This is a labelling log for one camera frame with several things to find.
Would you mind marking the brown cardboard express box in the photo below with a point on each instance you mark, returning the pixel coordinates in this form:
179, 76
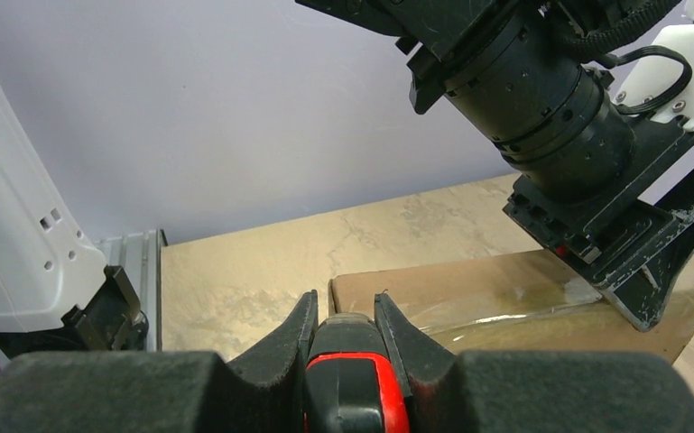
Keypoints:
528, 300

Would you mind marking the aluminium frame rail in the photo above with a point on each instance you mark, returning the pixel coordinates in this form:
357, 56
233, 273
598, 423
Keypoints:
140, 254

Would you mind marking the red utility knife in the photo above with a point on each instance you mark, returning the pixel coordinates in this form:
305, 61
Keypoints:
349, 382

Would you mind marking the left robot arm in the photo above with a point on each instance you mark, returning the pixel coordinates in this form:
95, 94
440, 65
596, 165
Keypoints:
590, 101

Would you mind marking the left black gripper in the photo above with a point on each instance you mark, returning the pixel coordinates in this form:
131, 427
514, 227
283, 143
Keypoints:
630, 251

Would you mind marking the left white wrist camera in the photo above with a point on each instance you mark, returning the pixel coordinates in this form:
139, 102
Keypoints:
651, 76

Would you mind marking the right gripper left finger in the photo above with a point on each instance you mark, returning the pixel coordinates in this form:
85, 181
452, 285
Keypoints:
134, 391

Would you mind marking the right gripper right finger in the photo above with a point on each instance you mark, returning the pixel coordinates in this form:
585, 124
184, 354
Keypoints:
531, 391

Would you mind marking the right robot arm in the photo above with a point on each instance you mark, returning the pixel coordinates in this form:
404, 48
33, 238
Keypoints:
58, 293

